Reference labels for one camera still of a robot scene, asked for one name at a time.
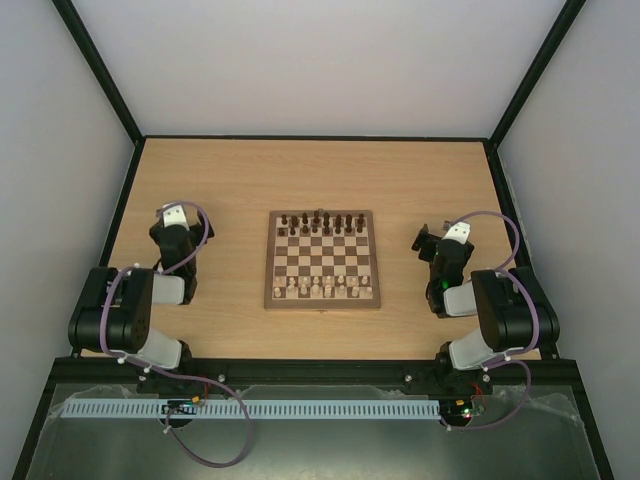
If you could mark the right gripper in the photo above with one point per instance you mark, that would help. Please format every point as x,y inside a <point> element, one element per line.
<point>426,243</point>

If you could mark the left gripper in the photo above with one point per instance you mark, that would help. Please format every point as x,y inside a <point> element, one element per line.
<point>199,229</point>

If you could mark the wooden chess board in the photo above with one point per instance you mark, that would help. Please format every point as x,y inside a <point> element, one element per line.
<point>319,255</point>

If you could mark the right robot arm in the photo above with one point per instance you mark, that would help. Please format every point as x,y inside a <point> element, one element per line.
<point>514,314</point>

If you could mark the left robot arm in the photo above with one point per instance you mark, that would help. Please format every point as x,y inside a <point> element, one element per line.
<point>112,315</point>

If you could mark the black aluminium frame rail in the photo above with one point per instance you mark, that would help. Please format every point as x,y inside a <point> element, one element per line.
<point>412,377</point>

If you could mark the white slotted cable duct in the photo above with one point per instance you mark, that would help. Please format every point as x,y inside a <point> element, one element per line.
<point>254,409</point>

